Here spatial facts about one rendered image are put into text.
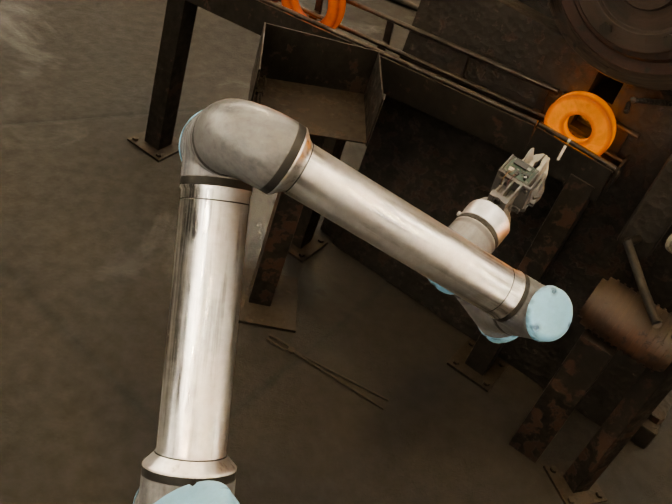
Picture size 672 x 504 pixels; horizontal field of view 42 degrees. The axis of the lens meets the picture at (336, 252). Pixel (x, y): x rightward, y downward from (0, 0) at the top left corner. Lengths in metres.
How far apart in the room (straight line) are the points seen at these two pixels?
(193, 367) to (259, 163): 0.34
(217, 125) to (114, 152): 1.41
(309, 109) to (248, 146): 0.70
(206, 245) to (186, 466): 0.34
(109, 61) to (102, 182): 0.65
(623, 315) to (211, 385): 0.93
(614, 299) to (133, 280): 1.17
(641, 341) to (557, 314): 0.51
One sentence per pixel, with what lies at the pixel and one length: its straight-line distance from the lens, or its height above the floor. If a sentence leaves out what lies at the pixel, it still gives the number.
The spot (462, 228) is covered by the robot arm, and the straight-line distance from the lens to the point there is 1.54.
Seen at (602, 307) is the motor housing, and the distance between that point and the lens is 1.93.
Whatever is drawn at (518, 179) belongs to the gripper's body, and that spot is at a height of 0.77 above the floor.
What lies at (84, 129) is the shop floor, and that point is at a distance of 2.75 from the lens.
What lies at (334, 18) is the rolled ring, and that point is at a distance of 2.18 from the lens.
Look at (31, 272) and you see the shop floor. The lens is 2.27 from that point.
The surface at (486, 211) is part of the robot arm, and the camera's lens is 1.57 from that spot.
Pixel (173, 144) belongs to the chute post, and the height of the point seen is 0.01.
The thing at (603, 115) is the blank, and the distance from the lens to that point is 1.95.
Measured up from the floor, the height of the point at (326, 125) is 0.60.
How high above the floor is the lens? 1.60
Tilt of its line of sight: 39 degrees down
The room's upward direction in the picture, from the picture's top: 20 degrees clockwise
